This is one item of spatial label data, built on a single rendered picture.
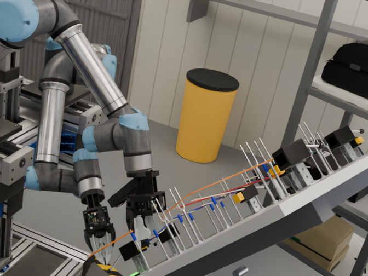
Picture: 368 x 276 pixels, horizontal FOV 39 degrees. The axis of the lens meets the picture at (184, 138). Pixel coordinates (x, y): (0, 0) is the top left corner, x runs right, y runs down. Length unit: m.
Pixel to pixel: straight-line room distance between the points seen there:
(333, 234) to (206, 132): 2.13
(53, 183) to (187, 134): 2.70
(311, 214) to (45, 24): 0.92
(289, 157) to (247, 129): 3.67
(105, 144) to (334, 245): 1.21
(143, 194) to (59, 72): 0.57
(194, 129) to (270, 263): 2.30
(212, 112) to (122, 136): 2.81
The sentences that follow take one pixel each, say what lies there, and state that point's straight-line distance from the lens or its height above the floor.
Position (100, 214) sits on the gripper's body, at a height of 1.15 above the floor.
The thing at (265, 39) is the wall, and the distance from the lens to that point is 4.43.
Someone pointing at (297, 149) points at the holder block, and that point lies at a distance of 1.03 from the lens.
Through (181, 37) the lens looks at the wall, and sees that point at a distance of 4.64.
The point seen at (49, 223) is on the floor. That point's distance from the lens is 3.41.
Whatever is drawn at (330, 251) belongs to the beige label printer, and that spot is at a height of 0.80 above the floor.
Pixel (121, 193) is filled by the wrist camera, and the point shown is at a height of 1.27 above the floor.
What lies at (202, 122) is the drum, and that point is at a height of 0.38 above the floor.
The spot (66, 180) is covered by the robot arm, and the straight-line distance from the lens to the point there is 1.68.
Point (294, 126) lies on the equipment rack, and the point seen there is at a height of 1.27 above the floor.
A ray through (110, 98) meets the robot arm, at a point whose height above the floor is 1.45.
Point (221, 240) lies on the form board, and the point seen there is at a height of 1.58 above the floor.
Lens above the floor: 2.03
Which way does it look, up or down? 25 degrees down
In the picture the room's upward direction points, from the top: 12 degrees clockwise
